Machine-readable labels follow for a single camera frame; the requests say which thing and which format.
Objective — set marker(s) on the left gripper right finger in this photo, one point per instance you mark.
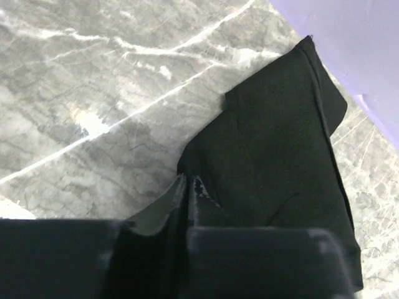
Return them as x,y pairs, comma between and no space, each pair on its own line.
261,262

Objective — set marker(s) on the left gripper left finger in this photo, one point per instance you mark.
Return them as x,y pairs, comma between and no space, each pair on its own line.
80,258

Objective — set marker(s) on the black long sleeve shirt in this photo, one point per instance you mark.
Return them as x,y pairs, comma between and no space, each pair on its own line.
267,159

